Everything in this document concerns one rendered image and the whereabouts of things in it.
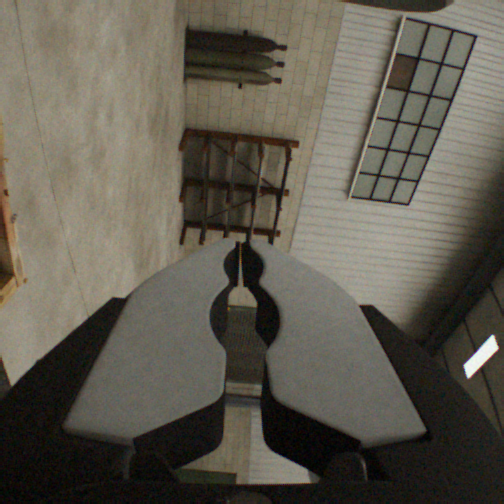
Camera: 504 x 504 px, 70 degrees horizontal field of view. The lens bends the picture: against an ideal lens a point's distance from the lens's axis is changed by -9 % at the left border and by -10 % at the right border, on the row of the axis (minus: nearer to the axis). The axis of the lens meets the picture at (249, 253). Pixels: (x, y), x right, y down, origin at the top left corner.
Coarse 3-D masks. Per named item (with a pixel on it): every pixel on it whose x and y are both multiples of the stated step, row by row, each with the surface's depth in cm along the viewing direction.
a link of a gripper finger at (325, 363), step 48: (288, 288) 10; (336, 288) 10; (288, 336) 8; (336, 336) 8; (288, 384) 7; (336, 384) 7; (384, 384) 7; (288, 432) 7; (336, 432) 6; (384, 432) 6
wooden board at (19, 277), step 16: (0, 112) 24; (0, 128) 25; (0, 144) 25; (0, 160) 25; (0, 176) 25; (0, 192) 26; (0, 208) 26; (0, 224) 27; (0, 240) 28; (16, 240) 29; (0, 256) 28; (16, 256) 29; (0, 272) 29; (16, 272) 29; (0, 288) 27; (16, 288) 29; (0, 304) 27
